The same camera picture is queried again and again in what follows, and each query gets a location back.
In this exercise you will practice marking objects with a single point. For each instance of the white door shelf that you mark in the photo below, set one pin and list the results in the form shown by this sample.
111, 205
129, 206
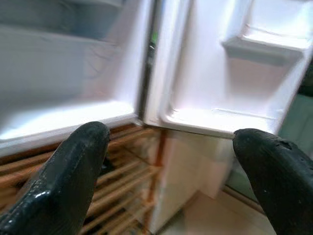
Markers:
264, 46

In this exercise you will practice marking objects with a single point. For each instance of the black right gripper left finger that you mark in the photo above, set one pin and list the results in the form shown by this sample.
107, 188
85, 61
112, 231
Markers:
61, 176

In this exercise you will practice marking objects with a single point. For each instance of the small grey white fridge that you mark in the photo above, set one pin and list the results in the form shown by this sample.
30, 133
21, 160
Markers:
61, 73

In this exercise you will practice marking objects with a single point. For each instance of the white cabinet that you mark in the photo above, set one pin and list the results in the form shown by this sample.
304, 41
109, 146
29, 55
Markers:
183, 171

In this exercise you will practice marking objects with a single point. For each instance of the white fridge door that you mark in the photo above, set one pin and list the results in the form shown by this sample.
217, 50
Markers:
203, 80

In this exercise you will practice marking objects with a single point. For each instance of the wooden slatted rack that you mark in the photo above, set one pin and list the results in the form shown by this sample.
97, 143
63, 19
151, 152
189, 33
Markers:
127, 176

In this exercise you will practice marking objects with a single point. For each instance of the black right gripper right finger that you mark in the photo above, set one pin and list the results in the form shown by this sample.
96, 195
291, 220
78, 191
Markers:
281, 181

